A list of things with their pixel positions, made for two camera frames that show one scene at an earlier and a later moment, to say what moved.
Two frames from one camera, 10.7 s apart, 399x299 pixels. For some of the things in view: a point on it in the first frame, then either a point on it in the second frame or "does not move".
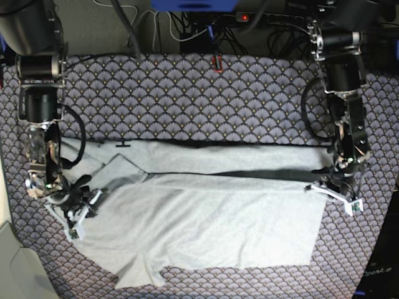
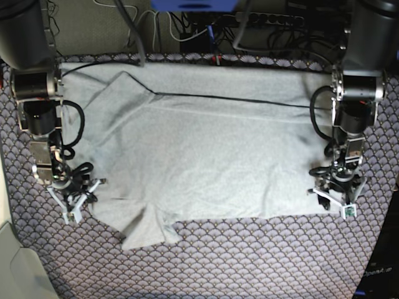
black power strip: (256, 17) does not move
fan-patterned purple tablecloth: (212, 99) does not move
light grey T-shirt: (177, 204) → (166, 143)
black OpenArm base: (381, 278) does not move
